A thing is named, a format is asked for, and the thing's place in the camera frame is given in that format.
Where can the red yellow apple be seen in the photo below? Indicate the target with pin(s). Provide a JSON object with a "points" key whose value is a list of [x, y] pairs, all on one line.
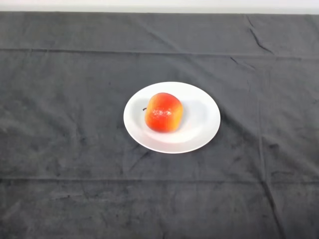
{"points": [[164, 114]]}

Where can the white round plate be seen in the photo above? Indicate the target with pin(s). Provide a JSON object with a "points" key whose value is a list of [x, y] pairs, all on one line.
{"points": [[199, 129]]}

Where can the black cloth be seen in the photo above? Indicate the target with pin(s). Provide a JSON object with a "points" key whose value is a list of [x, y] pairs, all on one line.
{"points": [[159, 199]]}

